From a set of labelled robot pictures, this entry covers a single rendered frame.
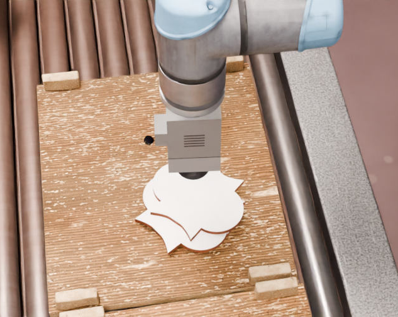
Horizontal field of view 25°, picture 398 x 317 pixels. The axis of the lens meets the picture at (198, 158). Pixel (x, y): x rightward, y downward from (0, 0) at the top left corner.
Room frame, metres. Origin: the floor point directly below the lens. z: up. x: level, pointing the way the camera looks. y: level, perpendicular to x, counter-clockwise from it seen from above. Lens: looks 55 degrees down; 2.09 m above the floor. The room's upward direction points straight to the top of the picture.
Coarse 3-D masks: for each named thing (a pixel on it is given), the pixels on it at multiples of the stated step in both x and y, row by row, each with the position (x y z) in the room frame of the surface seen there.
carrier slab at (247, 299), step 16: (160, 304) 0.56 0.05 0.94; (176, 304) 0.56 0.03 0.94; (192, 304) 0.56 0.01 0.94; (208, 304) 0.56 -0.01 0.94; (224, 304) 0.56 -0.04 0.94; (240, 304) 0.56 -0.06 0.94; (256, 304) 0.56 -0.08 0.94; (272, 304) 0.56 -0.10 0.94; (288, 304) 0.56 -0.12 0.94; (304, 304) 0.56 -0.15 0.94
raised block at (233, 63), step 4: (236, 56) 0.99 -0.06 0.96; (240, 56) 0.99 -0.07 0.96; (228, 60) 0.98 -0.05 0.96; (232, 60) 0.98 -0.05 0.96; (236, 60) 0.98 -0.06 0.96; (240, 60) 0.98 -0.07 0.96; (228, 64) 0.98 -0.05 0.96; (232, 64) 0.98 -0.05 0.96; (236, 64) 0.98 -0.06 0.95; (240, 64) 0.98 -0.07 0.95; (228, 68) 0.98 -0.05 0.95; (232, 68) 0.98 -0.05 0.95; (236, 68) 0.98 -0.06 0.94; (240, 68) 0.98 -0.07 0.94
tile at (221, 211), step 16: (160, 176) 0.76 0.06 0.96; (176, 176) 0.76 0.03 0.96; (208, 176) 0.76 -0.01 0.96; (224, 176) 0.76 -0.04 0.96; (160, 192) 0.73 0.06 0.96; (176, 192) 0.73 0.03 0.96; (192, 192) 0.73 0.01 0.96; (208, 192) 0.73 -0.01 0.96; (224, 192) 0.73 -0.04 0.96; (160, 208) 0.70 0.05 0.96; (176, 208) 0.70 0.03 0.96; (192, 208) 0.70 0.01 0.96; (208, 208) 0.70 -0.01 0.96; (224, 208) 0.70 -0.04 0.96; (240, 208) 0.70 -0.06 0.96; (192, 224) 0.67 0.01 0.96; (208, 224) 0.67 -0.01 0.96; (224, 224) 0.67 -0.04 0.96
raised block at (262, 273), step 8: (280, 264) 0.61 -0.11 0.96; (288, 264) 0.61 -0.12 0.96; (248, 272) 0.60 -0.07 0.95; (256, 272) 0.60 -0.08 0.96; (264, 272) 0.60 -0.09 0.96; (272, 272) 0.60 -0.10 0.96; (280, 272) 0.60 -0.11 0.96; (288, 272) 0.60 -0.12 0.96; (248, 280) 0.60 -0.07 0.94; (256, 280) 0.59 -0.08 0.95; (264, 280) 0.59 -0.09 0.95
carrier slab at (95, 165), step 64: (64, 128) 0.86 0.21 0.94; (128, 128) 0.86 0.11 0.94; (256, 128) 0.86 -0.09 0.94; (64, 192) 0.74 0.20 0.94; (128, 192) 0.74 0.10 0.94; (256, 192) 0.74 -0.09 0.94; (64, 256) 0.64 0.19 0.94; (128, 256) 0.64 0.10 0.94; (192, 256) 0.64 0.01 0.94; (256, 256) 0.64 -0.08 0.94
